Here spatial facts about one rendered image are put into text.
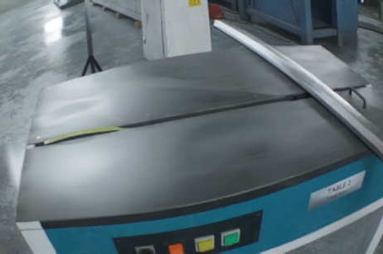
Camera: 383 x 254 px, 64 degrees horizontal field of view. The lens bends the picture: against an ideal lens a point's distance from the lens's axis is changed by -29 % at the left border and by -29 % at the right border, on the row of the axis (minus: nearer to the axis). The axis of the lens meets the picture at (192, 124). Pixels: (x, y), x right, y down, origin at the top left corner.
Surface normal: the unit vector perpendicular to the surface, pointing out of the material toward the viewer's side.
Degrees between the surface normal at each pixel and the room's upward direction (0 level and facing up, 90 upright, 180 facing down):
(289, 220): 90
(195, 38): 90
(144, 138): 0
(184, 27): 90
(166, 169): 0
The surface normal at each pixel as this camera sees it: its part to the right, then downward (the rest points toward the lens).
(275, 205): 0.24, 0.48
